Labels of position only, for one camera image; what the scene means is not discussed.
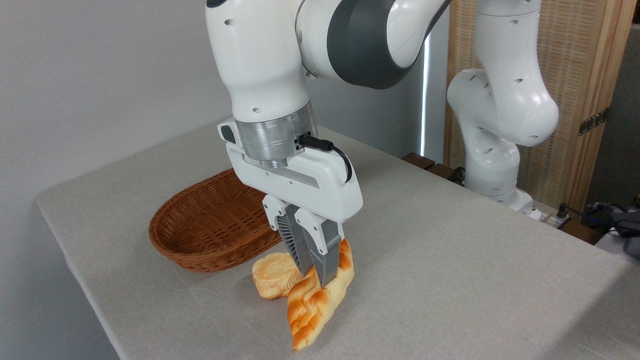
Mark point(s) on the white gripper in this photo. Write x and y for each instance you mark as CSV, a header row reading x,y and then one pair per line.
x,y
320,190

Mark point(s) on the long braided bread loaf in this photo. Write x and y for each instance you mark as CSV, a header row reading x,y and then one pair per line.
x,y
312,310

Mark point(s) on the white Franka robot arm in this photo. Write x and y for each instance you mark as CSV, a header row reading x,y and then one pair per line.
x,y
265,65

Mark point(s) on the round flat bread bun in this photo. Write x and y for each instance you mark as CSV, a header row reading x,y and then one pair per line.
x,y
272,275

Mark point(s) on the brown wicker oval basket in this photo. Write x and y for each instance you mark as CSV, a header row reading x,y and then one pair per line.
x,y
205,225

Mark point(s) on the brown wooden robot platform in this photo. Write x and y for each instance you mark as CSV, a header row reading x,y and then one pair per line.
x,y
420,161

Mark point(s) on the grey tablecloth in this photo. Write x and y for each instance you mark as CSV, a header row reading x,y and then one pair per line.
x,y
450,270

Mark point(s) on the black plug on base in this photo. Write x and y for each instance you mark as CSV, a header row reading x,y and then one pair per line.
x,y
563,212

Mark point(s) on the dark metal screen hinge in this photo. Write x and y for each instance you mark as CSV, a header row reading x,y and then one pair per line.
x,y
593,121

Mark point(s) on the dark grey bag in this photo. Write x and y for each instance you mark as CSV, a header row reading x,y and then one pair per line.
x,y
620,222

